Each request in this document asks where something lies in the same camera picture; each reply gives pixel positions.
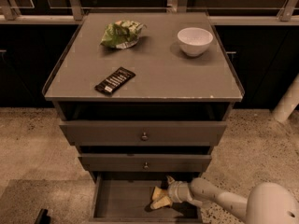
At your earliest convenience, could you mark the black object at floor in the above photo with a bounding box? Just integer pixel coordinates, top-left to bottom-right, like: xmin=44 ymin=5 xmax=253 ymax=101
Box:
xmin=35 ymin=209 xmax=50 ymax=224

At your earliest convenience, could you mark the white ceramic bowl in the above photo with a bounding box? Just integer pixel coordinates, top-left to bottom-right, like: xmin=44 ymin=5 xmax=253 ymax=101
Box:
xmin=178 ymin=27 xmax=213 ymax=57

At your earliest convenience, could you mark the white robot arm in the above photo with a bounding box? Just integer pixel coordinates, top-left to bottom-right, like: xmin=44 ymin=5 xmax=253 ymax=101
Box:
xmin=150 ymin=176 xmax=299 ymax=224

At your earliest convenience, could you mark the grey bottom drawer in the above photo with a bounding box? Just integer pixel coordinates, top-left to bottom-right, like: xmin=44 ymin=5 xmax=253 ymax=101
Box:
xmin=91 ymin=172 xmax=202 ymax=224

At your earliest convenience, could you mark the grey middle drawer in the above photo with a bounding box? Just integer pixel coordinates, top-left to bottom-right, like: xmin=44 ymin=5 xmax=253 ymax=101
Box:
xmin=78 ymin=154 xmax=211 ymax=172

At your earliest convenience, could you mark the green chip bag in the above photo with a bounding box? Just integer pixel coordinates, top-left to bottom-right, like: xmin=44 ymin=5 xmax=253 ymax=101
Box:
xmin=101 ymin=20 xmax=145 ymax=49

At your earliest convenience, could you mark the grey top drawer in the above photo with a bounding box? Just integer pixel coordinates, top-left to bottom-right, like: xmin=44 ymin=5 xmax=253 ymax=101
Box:
xmin=60 ymin=120 xmax=227 ymax=147

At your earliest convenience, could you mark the grey drawer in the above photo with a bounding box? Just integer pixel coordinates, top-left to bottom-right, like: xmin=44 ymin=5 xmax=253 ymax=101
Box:
xmin=60 ymin=120 xmax=227 ymax=147
xmin=78 ymin=154 xmax=211 ymax=172
xmin=91 ymin=172 xmax=202 ymax=224

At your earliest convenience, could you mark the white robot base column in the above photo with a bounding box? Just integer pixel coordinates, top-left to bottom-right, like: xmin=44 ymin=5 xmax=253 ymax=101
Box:
xmin=273 ymin=74 xmax=299 ymax=122

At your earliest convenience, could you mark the yellow sponge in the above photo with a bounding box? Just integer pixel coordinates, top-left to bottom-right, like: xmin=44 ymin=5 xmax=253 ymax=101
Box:
xmin=151 ymin=187 xmax=168 ymax=201

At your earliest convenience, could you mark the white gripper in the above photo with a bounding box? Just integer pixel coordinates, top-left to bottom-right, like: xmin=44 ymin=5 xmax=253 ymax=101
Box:
xmin=150 ymin=175 xmax=192 ymax=210

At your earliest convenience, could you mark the grey drawer cabinet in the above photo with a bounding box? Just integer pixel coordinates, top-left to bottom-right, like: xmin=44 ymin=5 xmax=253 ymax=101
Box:
xmin=42 ymin=12 xmax=245 ymax=224

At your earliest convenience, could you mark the metal railing frame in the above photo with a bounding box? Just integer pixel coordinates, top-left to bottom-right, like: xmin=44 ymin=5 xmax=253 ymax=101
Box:
xmin=0 ymin=0 xmax=299 ymax=25

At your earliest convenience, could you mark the black snack bar wrapper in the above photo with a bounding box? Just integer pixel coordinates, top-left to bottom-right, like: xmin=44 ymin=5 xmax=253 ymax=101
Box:
xmin=94 ymin=67 xmax=135 ymax=95

